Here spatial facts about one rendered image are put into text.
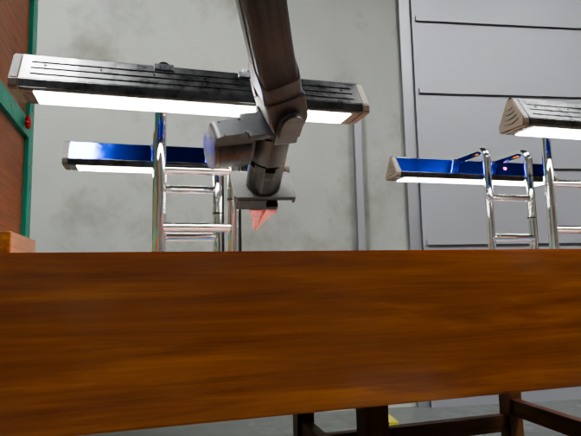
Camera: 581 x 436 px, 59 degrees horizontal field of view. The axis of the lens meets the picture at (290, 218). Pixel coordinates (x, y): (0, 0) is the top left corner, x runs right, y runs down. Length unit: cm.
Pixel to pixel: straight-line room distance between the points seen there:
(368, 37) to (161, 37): 122
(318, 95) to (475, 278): 46
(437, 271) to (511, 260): 11
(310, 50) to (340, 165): 71
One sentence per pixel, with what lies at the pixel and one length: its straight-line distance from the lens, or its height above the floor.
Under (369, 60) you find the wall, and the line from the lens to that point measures 325.
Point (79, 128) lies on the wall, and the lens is 307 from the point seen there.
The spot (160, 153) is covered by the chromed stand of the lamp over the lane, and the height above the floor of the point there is 99.
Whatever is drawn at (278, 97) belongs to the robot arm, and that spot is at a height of 97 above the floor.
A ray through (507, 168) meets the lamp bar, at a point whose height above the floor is 109.
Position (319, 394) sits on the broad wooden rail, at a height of 60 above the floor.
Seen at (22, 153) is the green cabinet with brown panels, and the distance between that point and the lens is 190.
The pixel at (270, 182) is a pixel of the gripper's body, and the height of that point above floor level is 88.
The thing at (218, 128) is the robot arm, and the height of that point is 94.
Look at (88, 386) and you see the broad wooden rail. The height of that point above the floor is 63.
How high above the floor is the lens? 73
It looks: 7 degrees up
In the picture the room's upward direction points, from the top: 1 degrees counter-clockwise
